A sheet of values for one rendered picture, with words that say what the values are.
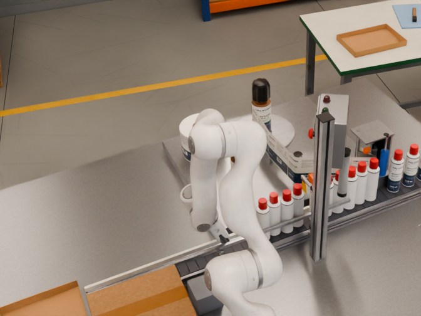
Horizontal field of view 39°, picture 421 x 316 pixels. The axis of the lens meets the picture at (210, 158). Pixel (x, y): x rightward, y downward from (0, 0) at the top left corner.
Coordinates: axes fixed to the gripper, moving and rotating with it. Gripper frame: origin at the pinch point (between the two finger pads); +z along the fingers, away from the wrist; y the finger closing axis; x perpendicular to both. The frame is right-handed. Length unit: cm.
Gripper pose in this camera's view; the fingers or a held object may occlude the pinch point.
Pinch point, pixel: (223, 239)
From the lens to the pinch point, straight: 227.8
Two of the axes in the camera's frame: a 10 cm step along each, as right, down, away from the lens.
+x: -8.4, 5.4, -0.2
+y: -3.8, -5.7, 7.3
